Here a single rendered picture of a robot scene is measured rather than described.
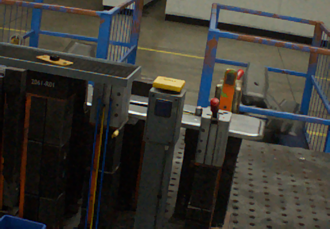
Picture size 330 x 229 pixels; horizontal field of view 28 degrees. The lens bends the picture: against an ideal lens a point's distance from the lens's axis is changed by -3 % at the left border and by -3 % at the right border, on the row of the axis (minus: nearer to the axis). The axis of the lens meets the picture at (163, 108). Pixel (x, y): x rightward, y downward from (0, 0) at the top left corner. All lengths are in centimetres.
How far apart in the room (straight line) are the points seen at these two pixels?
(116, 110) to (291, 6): 816
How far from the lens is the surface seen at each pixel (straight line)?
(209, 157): 161
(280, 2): 968
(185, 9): 967
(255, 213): 201
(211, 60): 357
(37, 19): 495
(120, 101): 161
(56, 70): 143
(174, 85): 142
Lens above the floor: 151
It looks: 16 degrees down
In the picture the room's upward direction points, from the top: 8 degrees clockwise
